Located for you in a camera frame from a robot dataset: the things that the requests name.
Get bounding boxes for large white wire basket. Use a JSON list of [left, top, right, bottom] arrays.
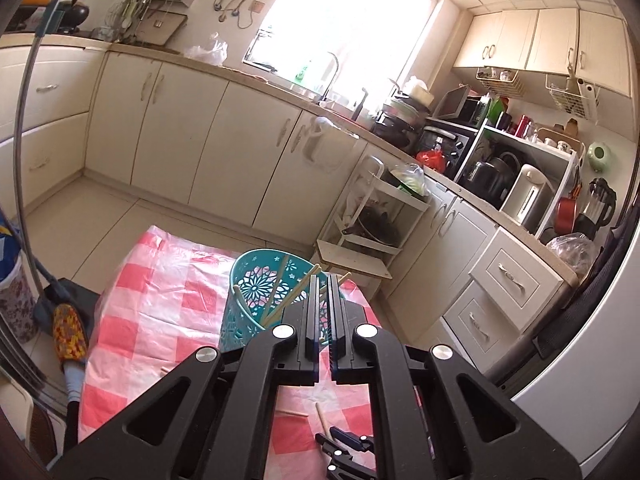
[[545, 72, 601, 124]]

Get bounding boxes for light wooden board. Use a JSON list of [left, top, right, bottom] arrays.
[[315, 239, 394, 282]]

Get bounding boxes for cream cabinet with small drawers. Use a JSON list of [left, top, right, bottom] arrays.
[[390, 185, 576, 368]]

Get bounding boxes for stack of metal pots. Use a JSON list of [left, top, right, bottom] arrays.
[[375, 92, 427, 147]]

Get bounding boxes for chrome sink faucet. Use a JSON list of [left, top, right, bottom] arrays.
[[322, 52, 342, 107]]

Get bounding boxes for red saucepan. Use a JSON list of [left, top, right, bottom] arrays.
[[555, 197, 579, 232]]

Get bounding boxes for green round wall ornament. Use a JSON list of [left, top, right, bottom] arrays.
[[587, 141, 622, 173]]

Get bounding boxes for blue white bag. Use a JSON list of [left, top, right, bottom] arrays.
[[0, 207, 23, 281]]

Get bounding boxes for white refrigerator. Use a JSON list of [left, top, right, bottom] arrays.
[[515, 220, 640, 480]]

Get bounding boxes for white thermo pot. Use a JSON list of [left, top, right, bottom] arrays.
[[500, 165, 554, 229]]

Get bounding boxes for red plastic bag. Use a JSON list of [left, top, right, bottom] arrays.
[[416, 147, 447, 173]]

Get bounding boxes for grey metal frame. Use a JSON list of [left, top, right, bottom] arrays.
[[0, 310, 68, 456]]

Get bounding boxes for crumpled clear plastic bag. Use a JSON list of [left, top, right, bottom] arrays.
[[546, 232, 599, 282]]

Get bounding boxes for small white wire basket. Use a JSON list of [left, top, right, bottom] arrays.
[[475, 66, 527, 99]]

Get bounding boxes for cream sink base cabinets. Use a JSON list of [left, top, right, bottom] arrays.
[[85, 52, 371, 246]]

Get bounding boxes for white shelf trolley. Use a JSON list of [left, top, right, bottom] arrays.
[[317, 155, 431, 261]]

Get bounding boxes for cream wall cabinets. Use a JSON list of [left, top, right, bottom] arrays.
[[452, 7, 632, 98]]

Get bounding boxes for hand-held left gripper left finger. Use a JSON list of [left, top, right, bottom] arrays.
[[52, 275, 321, 480]]

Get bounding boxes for black blender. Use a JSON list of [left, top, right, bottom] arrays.
[[575, 177, 619, 242]]

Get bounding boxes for black pan with lid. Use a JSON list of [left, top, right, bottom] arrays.
[[345, 202, 403, 246]]

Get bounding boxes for cream cabinet with long drawers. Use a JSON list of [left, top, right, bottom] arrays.
[[0, 45, 108, 211]]

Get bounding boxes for wooden cutting board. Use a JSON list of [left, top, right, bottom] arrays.
[[135, 12, 189, 47]]

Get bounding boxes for dark dustpan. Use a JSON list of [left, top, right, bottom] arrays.
[[34, 276, 102, 337]]

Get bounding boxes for red white checkered tablecloth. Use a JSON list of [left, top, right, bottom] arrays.
[[77, 225, 433, 480]]

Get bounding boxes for clear bag of green vegetables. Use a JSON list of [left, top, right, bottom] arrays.
[[390, 162, 432, 197]]

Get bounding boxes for white counter shelf unit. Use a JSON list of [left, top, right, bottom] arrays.
[[455, 122, 587, 241]]

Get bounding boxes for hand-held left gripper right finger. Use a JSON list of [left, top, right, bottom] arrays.
[[327, 274, 583, 480]]

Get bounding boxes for floral patterned container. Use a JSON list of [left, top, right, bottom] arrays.
[[0, 260, 42, 344]]

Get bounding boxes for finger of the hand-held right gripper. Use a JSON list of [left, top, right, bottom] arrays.
[[331, 427, 376, 454], [315, 434, 376, 480]]

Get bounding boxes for black toaster oven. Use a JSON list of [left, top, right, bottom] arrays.
[[417, 120, 478, 181]]

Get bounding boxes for white door-hung bin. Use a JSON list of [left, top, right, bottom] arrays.
[[300, 115, 361, 171]]

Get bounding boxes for metal pole with blue top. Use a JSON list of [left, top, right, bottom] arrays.
[[12, 0, 66, 293]]

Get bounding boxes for teal floral cutout basket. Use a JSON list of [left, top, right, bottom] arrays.
[[218, 249, 333, 356]]

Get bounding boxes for bright kitchen window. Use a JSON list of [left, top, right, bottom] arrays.
[[245, 0, 446, 96]]

